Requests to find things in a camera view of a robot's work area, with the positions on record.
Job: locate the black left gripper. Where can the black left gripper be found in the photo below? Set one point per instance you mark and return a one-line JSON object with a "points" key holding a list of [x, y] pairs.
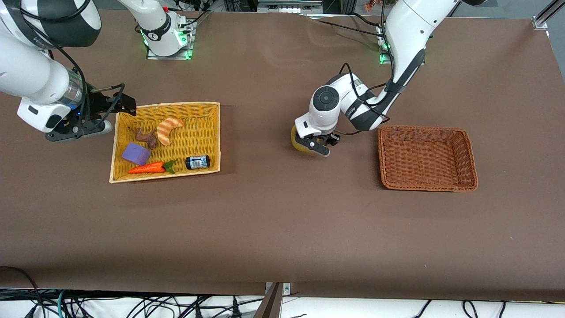
{"points": [[332, 139]]}

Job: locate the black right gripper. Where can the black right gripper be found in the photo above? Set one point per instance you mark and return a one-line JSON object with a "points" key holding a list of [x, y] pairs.
{"points": [[98, 105]]}

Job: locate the clear tape roll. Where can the clear tape roll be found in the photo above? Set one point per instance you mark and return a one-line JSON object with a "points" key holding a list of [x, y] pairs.
{"points": [[296, 141]]}

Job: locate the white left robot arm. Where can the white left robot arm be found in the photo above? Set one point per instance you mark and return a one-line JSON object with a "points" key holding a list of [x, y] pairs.
{"points": [[408, 26]]}

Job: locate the brown toy root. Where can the brown toy root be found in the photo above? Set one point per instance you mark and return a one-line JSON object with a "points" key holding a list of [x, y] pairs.
{"points": [[148, 137]]}

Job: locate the purple foam block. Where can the purple foam block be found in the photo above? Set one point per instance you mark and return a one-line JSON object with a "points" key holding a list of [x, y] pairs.
{"points": [[136, 153]]}

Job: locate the toy croissant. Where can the toy croissant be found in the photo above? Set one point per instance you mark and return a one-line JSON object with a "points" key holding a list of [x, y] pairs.
{"points": [[167, 130]]}

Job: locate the orange toy carrot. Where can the orange toy carrot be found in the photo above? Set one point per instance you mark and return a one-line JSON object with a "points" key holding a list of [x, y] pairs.
{"points": [[145, 168]]}

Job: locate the yellow wicker basket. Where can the yellow wicker basket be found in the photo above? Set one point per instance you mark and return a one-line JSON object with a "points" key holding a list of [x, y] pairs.
{"points": [[198, 132]]}

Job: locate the small black blue can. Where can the small black blue can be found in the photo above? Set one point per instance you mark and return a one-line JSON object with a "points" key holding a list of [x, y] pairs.
{"points": [[197, 162]]}

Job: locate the brown wicker basket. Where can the brown wicker basket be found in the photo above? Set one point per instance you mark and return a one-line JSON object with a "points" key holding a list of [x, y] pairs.
{"points": [[426, 159]]}

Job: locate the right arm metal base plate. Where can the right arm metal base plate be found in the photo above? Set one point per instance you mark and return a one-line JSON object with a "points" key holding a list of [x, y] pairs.
{"points": [[152, 55]]}

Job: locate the aluminium frame rail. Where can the aluminium frame rail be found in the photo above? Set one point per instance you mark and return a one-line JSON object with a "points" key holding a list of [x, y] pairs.
{"points": [[289, 5]]}

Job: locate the metal table edge bracket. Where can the metal table edge bracket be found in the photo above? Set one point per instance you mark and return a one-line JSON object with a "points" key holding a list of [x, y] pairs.
{"points": [[286, 288]]}

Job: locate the brown wedge post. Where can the brown wedge post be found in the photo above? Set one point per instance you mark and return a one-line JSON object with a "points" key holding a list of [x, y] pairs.
{"points": [[270, 304]]}

